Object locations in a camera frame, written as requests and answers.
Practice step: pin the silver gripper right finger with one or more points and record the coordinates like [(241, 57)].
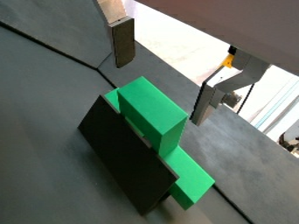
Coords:
[(251, 70)]

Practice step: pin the black angle fixture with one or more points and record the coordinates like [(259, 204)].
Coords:
[(141, 172)]

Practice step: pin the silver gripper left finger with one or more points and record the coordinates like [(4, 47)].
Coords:
[(121, 26)]

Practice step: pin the green bridge-shaped object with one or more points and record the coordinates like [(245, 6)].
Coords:
[(159, 119)]

